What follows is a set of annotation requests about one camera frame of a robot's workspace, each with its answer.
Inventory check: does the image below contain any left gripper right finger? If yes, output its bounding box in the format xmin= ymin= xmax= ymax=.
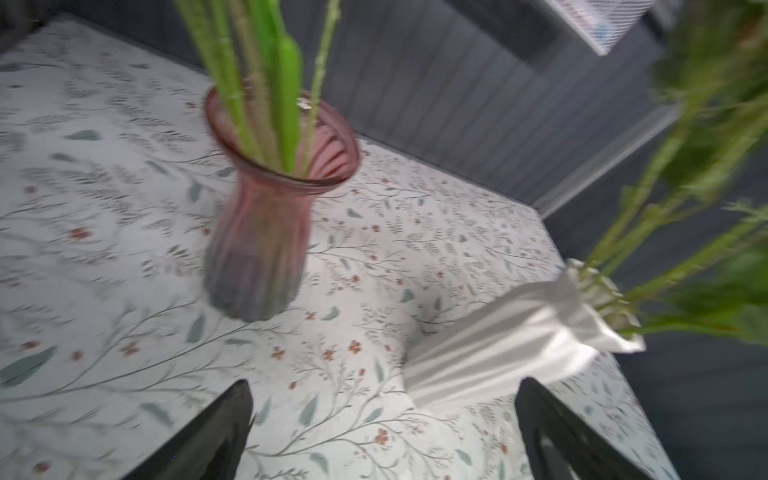
xmin=515 ymin=377 xmax=650 ymax=480

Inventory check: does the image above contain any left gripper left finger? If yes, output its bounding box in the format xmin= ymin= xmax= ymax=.
xmin=124 ymin=380 xmax=253 ymax=480

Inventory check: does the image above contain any white ribbed ceramic vase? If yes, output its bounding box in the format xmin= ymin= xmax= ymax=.
xmin=403 ymin=259 xmax=646 ymax=413

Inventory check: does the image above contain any pink glass vase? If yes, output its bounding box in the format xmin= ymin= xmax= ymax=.
xmin=203 ymin=89 xmax=361 ymax=322

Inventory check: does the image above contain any pink carnation stem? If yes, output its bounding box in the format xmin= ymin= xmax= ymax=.
xmin=578 ymin=1 xmax=767 ymax=346

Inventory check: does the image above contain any white rose stem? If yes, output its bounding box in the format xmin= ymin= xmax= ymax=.
xmin=175 ymin=1 xmax=340 ymax=178

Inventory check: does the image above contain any floral table mat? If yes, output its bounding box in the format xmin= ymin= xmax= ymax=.
xmin=0 ymin=17 xmax=679 ymax=480

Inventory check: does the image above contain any white wire basket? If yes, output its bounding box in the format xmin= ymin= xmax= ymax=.
xmin=544 ymin=0 xmax=654 ymax=56

